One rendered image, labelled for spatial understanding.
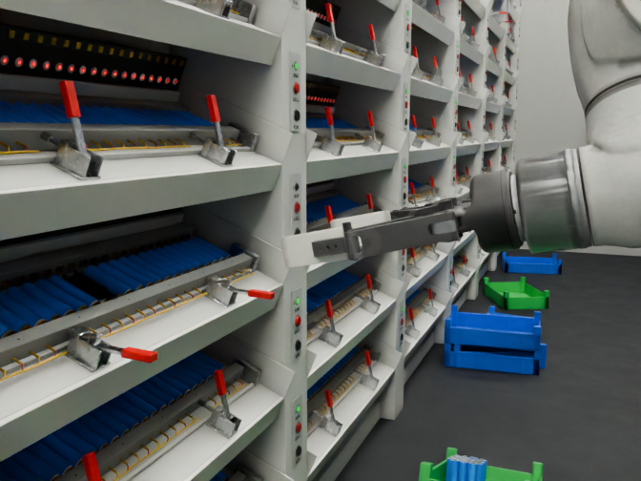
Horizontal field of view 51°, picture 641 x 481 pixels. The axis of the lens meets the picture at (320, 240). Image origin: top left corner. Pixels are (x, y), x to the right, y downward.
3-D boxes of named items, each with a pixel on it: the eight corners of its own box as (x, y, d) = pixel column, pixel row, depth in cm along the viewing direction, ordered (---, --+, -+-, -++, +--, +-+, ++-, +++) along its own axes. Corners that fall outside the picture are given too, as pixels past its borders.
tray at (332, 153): (392, 168, 169) (414, 116, 165) (297, 186, 113) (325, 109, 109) (323, 136, 174) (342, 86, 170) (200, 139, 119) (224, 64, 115)
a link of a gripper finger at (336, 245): (368, 248, 60) (358, 253, 58) (318, 256, 62) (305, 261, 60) (365, 232, 60) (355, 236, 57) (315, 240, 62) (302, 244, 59)
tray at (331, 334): (389, 314, 175) (410, 267, 171) (298, 399, 119) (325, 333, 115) (323, 279, 180) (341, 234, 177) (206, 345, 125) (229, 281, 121)
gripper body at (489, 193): (522, 255, 58) (420, 268, 62) (529, 240, 66) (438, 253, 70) (507, 170, 58) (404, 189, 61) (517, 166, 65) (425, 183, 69)
